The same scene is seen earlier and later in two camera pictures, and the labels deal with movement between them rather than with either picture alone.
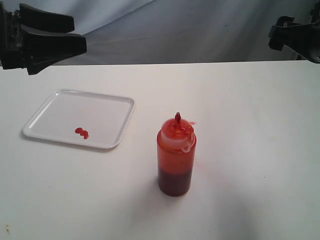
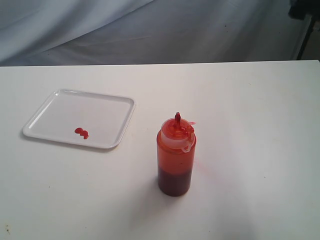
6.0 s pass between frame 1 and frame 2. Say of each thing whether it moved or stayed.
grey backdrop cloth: stayed
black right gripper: moved
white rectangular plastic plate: stayed
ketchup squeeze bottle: stayed
